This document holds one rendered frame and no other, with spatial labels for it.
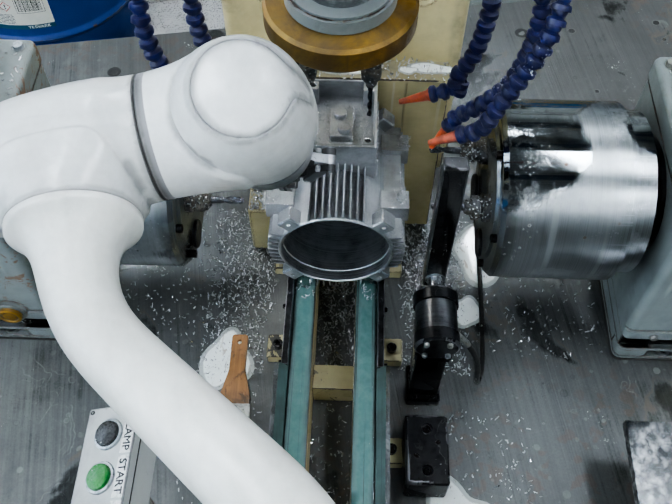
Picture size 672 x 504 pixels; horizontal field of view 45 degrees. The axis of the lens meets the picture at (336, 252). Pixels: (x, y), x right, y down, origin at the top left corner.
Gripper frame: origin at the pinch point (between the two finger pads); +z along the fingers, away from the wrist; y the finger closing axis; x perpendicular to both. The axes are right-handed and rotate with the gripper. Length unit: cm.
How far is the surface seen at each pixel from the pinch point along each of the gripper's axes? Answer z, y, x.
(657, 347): 30, -56, 19
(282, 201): 12.7, 1.2, 1.8
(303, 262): 21.6, -1.5, 9.5
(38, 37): 136, 86, -56
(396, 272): 37.5, -15.9, 9.8
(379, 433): 12.4, -13.3, 31.8
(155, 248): 11.8, 17.7, 9.0
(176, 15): 130, 45, -62
